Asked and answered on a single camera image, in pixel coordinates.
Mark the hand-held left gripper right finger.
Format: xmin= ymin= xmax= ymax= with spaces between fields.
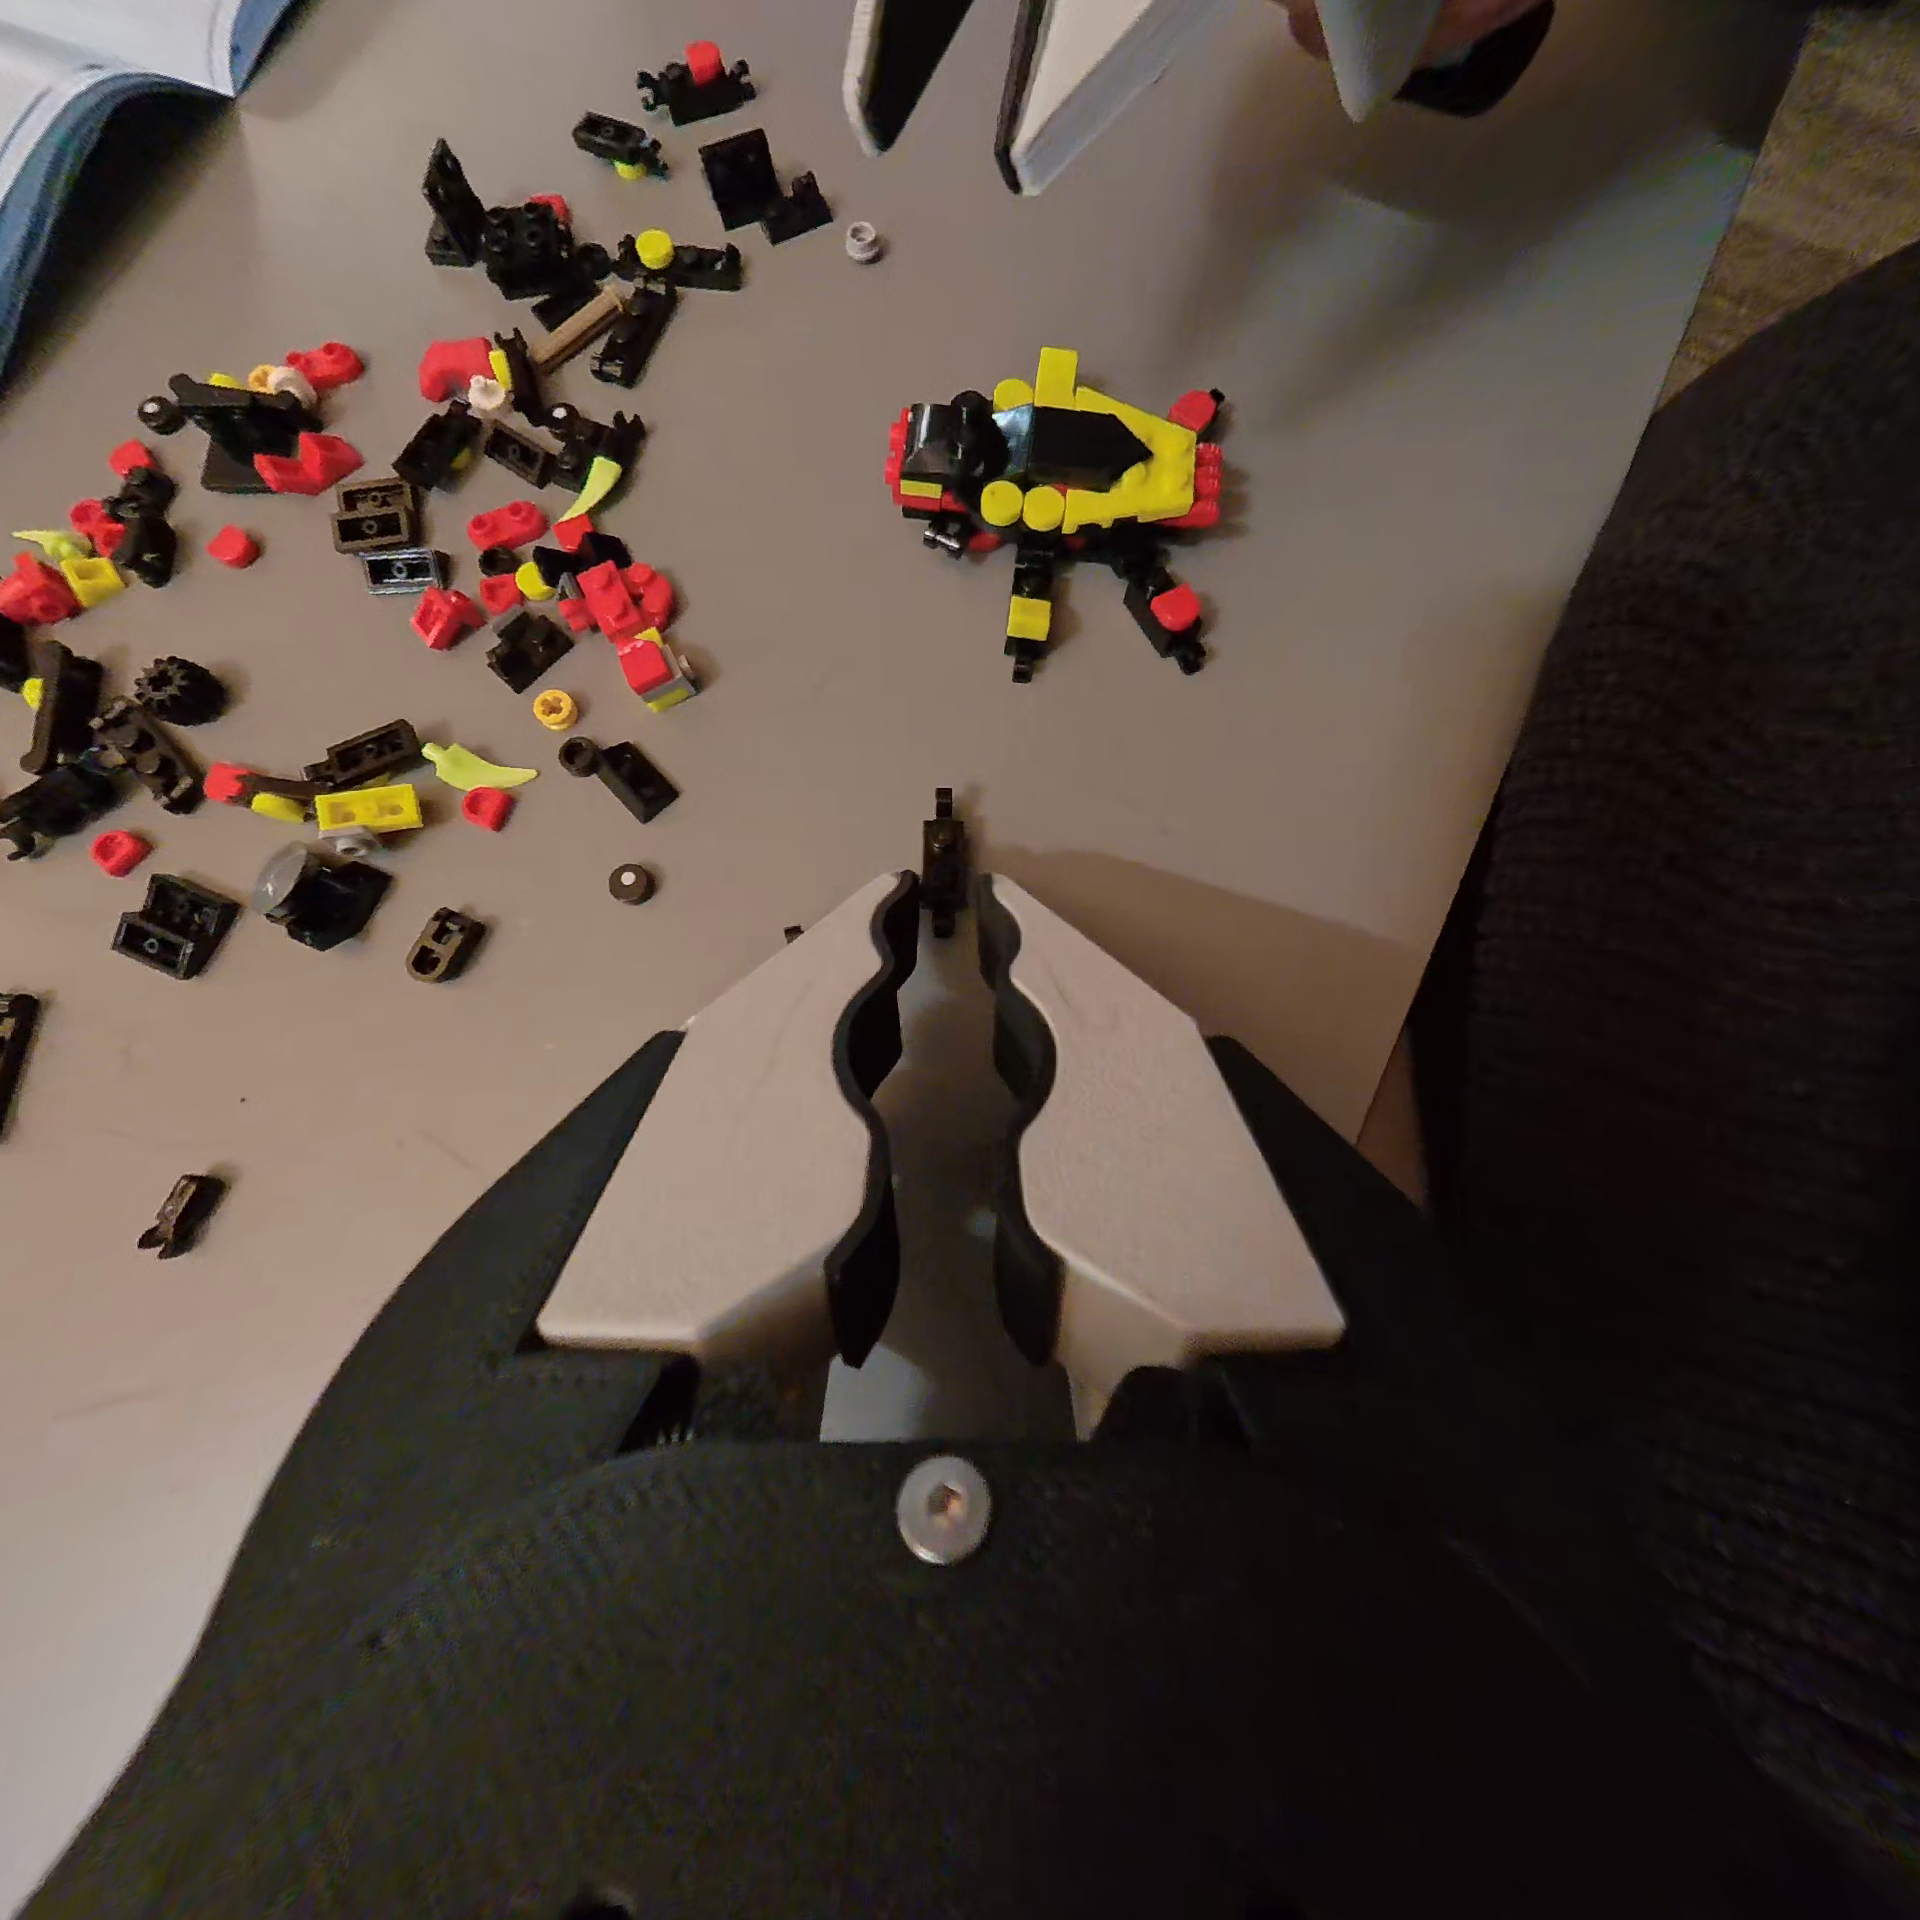
xmin=976 ymin=874 xmax=1349 ymax=1400

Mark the yellow black red lego model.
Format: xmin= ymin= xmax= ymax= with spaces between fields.
xmin=883 ymin=344 xmax=1247 ymax=683

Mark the pile of lego pieces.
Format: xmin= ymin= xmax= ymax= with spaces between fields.
xmin=0 ymin=40 xmax=880 ymax=1261

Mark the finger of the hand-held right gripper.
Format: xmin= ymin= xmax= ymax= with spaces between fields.
xmin=844 ymin=0 xmax=976 ymax=160
xmin=995 ymin=0 xmax=1249 ymax=199

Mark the lego instruction booklet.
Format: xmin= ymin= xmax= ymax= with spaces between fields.
xmin=0 ymin=0 xmax=308 ymax=378

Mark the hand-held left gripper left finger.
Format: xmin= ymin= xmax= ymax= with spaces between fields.
xmin=533 ymin=871 xmax=920 ymax=1372

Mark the slim black lego clip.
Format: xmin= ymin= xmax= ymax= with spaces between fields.
xmin=918 ymin=786 xmax=976 ymax=942

